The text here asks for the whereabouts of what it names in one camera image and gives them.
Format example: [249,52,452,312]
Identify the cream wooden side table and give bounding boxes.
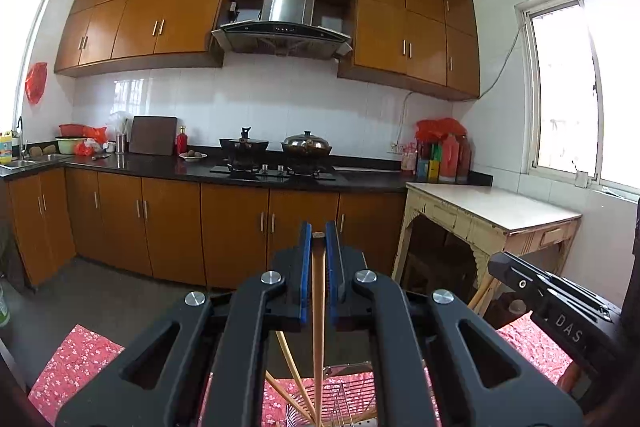
[391,181,583,315]

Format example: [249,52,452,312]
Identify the pot with steel lid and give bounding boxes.
[281,131,333,170]

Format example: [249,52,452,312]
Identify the black gas stove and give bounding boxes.
[209,162,338,180]

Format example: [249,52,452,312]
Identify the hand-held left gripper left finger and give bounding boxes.
[55,222,314,427]

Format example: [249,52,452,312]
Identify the wooden upper wall cabinets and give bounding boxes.
[54,0,482,102]

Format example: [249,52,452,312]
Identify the dark wooden cutting board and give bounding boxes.
[128,116,179,156]

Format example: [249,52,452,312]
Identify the steel wire chopstick holder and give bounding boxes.
[282,359,378,427]

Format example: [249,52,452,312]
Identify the red floral tablecloth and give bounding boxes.
[27,311,577,427]

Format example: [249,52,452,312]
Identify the dark red thermos flask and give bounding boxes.
[456,134,473,185]

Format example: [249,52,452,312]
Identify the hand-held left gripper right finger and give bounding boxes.
[325,221,584,427]

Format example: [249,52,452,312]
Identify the green basin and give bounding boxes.
[55,136,88,154]

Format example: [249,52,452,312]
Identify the white plastic bag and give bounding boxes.
[107,111,132,138]

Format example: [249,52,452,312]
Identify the black kitchen countertop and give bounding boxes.
[0,152,493,194]

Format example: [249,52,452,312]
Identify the white wall cable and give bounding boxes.
[397,19,523,148]

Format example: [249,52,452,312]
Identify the steel range hood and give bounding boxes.
[211,0,353,60]

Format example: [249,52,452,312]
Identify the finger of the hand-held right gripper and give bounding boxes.
[487,251,621,324]

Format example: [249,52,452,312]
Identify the white frame sliding window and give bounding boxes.
[515,0,640,200]

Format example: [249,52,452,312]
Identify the black wok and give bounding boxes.
[219,127,268,170]

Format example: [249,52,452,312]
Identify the red plastic bag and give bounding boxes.
[26,62,48,105]
[75,126,108,156]
[415,118,468,142]

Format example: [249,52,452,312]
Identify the aluminium frame window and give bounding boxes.
[0,0,53,138]

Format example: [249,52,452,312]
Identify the wooden base cabinets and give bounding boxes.
[7,167,408,290]

